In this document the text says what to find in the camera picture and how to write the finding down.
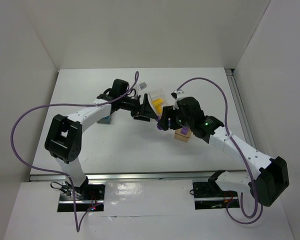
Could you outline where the yellow lego brick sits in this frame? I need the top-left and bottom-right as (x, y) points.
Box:
(152, 98), (164, 107)

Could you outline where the purple printed lego piece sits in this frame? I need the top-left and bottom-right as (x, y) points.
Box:
(156, 117), (171, 131)

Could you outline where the purple lego brick stack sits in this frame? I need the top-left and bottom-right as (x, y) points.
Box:
(180, 127), (189, 135)

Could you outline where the yellow lego plate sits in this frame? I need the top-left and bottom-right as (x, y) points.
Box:
(154, 104), (163, 117)

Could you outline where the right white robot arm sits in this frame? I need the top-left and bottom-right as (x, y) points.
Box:
(157, 90), (290, 207)

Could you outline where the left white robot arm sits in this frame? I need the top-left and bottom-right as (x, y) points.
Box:
(44, 79), (158, 197)

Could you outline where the clear plastic container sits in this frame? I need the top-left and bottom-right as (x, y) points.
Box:
(147, 88), (172, 117)

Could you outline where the grey translucent container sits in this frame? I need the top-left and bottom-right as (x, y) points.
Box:
(97, 115), (112, 125)

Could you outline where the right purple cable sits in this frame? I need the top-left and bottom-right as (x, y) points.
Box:
(176, 77), (263, 225)

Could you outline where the purple cable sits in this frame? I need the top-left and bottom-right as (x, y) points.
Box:
(176, 77), (263, 225)
(11, 70), (140, 233)

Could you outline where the aluminium rail front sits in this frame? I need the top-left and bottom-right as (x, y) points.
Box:
(29, 171), (215, 182)

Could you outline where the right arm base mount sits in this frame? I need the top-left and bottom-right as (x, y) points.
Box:
(189, 182), (240, 210)

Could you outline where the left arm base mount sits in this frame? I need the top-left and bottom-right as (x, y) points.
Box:
(50, 181), (106, 213)

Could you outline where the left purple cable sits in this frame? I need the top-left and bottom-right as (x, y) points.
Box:
(11, 70), (140, 233)

